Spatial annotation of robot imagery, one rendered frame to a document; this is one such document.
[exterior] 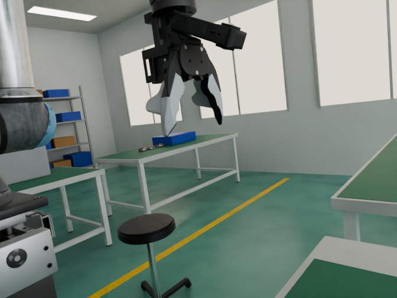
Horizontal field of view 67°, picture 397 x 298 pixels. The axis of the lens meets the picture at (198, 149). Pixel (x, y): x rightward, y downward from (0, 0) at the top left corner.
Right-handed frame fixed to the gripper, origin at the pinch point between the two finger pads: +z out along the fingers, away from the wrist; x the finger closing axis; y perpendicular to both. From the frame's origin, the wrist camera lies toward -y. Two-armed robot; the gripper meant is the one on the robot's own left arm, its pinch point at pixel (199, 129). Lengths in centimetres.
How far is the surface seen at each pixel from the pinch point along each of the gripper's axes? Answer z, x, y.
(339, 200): 41, -88, 1
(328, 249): 40, -44, -6
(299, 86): -16, -409, 124
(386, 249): 40, -50, -19
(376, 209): 43, -87, -12
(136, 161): 43, -162, 216
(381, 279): 40, -34, -20
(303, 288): 40.2, -23.6, -5.6
